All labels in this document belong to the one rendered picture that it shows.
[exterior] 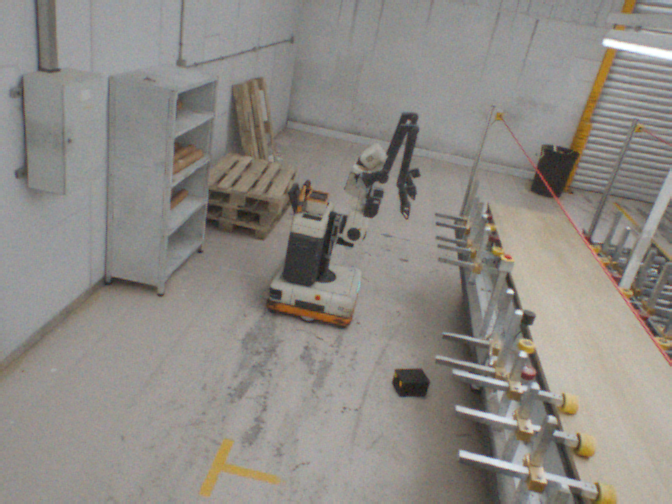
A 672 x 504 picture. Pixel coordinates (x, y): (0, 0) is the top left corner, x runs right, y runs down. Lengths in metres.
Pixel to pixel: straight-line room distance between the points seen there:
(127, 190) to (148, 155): 0.32
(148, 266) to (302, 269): 1.15
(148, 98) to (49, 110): 0.91
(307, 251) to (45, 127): 1.88
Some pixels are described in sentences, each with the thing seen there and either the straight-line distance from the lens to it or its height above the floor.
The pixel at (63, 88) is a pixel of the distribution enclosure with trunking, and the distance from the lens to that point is 3.43.
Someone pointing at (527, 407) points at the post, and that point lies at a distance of 2.48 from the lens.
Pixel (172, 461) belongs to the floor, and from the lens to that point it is 3.36.
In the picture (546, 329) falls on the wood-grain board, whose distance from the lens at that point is 3.40.
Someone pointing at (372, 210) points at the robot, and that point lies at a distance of 4.30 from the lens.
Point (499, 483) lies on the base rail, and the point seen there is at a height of 0.70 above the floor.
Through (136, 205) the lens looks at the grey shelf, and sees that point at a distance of 4.48.
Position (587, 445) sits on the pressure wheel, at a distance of 2.54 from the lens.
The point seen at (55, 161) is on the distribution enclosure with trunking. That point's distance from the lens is 3.55.
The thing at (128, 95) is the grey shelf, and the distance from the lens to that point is 4.29.
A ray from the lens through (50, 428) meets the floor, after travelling 3.59.
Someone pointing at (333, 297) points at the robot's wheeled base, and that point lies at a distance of 4.43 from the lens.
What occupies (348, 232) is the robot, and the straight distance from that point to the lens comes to 4.40.
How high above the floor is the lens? 2.35
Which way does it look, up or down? 24 degrees down
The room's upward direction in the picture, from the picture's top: 11 degrees clockwise
